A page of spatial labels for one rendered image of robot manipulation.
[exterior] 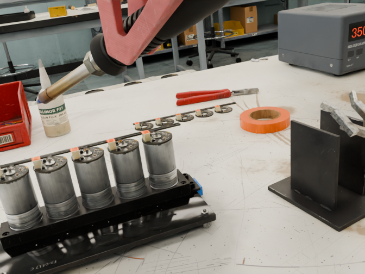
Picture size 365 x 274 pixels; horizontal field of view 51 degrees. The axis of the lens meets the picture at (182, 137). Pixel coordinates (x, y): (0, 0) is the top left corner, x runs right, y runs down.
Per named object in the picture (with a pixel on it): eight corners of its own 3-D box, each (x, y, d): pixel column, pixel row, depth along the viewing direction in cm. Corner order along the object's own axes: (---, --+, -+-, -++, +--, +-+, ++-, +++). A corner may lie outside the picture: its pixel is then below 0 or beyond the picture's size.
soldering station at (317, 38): (392, 64, 64) (398, 4, 60) (339, 80, 59) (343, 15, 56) (324, 53, 76) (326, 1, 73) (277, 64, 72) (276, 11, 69)
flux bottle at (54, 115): (42, 138, 51) (21, 64, 47) (49, 129, 54) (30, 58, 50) (67, 135, 51) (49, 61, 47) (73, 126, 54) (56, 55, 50)
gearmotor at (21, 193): (45, 233, 29) (27, 174, 27) (12, 243, 29) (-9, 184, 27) (44, 216, 31) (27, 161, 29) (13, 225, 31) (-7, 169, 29)
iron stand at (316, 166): (311, 252, 31) (385, 197, 23) (251, 166, 35) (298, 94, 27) (361, 223, 33) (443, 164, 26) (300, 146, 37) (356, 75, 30)
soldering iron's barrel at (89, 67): (41, 113, 25) (106, 72, 21) (27, 92, 25) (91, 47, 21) (56, 105, 26) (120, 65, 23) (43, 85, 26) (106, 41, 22)
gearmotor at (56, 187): (82, 222, 30) (68, 164, 28) (50, 232, 29) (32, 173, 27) (79, 206, 32) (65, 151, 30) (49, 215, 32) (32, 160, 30)
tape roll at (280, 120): (238, 116, 50) (238, 107, 50) (285, 113, 49) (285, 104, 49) (241, 135, 45) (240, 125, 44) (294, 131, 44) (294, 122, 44)
